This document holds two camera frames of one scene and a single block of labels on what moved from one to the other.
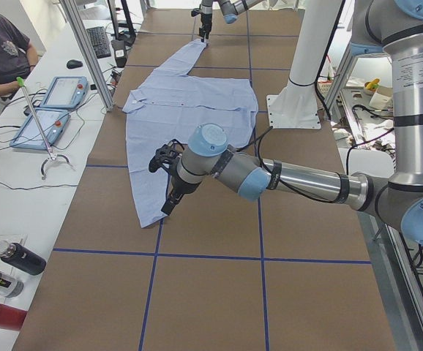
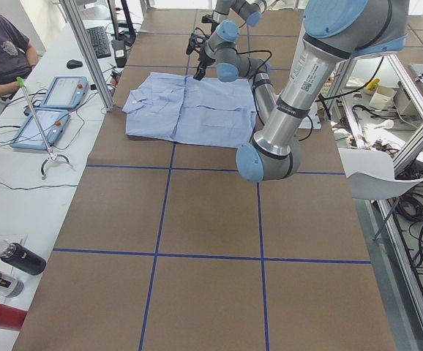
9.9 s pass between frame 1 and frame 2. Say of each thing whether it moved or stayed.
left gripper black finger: moved
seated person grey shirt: stayed
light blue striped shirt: moved
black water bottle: stayed
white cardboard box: stayed
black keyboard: stayed
